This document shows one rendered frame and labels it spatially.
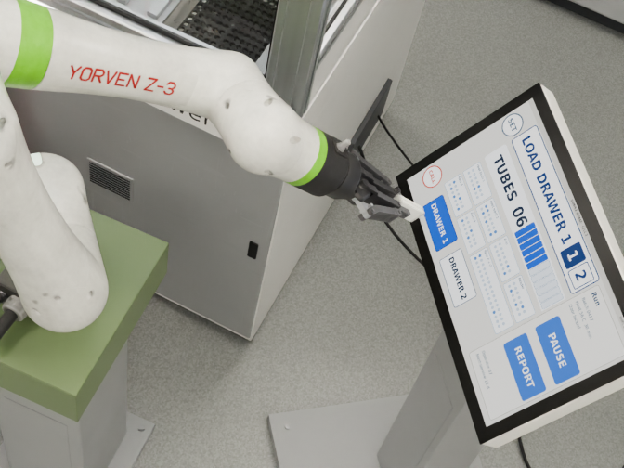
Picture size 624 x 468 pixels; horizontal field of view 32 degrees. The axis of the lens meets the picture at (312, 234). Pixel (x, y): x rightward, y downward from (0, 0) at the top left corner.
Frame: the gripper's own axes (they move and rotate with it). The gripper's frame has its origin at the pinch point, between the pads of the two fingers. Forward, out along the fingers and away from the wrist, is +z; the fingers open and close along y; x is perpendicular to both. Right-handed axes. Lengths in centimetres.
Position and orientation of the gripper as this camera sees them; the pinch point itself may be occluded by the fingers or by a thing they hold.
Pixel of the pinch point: (405, 208)
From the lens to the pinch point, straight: 177.7
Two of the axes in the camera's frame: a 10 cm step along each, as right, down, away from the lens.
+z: 6.4, 2.8, 7.2
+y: -2.1, -8.3, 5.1
